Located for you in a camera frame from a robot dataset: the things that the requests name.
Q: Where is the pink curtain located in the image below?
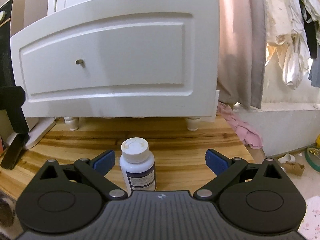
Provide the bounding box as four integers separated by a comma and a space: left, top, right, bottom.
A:
217, 0, 266, 108

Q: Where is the white supplement bottle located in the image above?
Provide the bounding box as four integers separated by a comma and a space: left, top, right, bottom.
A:
119, 137, 156, 196

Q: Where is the pink crumpled cloth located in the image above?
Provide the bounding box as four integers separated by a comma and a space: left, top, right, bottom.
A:
217, 102, 263, 150

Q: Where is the metal drawer knob screw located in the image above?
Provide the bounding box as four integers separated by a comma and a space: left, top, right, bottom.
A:
75, 59, 84, 64

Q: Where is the floral beige hanging cloth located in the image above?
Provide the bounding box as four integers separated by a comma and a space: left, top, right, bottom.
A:
265, 0, 319, 89

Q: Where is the beige tower heater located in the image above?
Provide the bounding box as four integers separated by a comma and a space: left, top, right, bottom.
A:
0, 0, 57, 151

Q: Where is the white wooden nightstand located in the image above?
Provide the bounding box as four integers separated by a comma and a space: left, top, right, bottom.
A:
41, 0, 221, 132

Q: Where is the green tape roll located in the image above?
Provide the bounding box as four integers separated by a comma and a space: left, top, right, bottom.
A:
305, 147, 320, 172

